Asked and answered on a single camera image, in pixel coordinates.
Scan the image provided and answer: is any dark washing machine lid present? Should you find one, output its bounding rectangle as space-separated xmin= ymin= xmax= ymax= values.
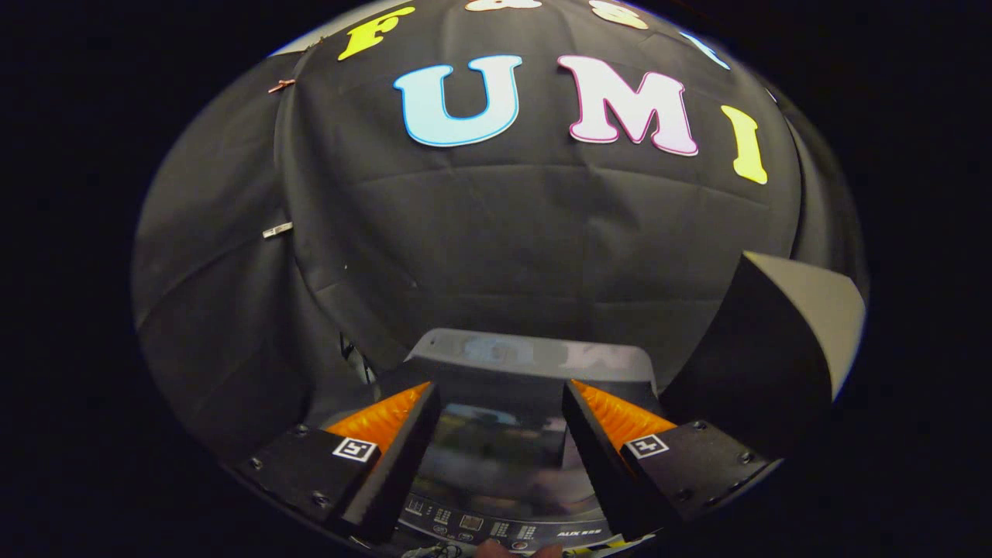
xmin=387 ymin=364 xmax=660 ymax=522

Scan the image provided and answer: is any black backdrop cloth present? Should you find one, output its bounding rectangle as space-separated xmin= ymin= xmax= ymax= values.
xmin=132 ymin=0 xmax=870 ymax=466

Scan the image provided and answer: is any grey cabinet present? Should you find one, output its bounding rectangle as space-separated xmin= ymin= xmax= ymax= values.
xmin=659 ymin=250 xmax=867 ymax=460

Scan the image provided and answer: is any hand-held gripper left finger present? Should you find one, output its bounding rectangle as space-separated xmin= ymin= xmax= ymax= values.
xmin=235 ymin=381 xmax=442 ymax=544

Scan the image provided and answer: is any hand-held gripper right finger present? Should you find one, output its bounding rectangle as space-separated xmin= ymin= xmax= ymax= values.
xmin=561 ymin=379 xmax=777 ymax=540

